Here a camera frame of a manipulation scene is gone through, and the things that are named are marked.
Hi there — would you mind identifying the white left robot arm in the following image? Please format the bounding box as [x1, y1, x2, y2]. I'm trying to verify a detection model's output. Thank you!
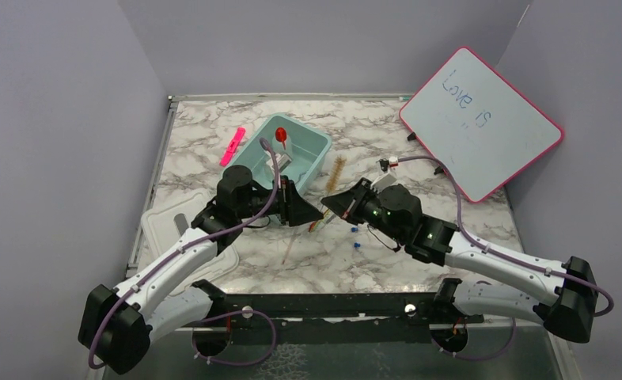
[78, 165, 324, 374]

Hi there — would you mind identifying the red yellow green spatula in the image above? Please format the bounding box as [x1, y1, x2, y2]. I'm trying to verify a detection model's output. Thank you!
[308, 218, 328, 233]

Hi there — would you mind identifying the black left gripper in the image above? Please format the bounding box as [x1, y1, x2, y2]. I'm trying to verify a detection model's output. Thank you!
[237, 175, 324, 226]

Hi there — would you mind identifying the red capped wash bottle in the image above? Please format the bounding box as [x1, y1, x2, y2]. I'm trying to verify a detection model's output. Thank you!
[272, 127, 294, 159]

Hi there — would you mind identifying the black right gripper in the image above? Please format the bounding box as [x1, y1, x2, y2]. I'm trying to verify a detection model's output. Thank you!
[322, 177, 405, 244]

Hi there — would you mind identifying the pink highlighter marker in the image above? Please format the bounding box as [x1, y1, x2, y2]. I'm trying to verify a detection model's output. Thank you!
[219, 127, 246, 167]

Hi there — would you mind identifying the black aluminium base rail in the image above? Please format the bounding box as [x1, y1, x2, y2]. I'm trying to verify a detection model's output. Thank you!
[191, 280, 484, 346]

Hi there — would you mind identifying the small clear glass flask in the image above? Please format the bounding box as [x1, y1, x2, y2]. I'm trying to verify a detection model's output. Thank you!
[276, 154, 292, 174]

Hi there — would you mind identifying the brown test tube brush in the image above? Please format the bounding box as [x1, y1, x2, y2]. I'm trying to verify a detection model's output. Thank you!
[325, 155, 347, 195]

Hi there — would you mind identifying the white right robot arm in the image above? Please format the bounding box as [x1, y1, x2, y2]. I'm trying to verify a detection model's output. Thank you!
[332, 178, 600, 344]

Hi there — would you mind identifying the teal plastic bin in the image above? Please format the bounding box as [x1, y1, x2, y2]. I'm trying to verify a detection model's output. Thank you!
[230, 113, 332, 195]

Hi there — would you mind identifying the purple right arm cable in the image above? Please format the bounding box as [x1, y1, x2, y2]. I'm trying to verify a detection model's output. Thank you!
[381, 155, 615, 363]

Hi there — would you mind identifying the white plastic bin lid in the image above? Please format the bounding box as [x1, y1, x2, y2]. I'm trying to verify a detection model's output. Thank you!
[140, 188, 241, 299]

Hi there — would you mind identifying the pink framed whiteboard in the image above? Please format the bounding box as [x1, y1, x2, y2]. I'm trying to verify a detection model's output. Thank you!
[399, 47, 564, 203]

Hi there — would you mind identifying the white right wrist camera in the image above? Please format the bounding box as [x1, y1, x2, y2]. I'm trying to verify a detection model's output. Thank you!
[371, 173, 397, 192]

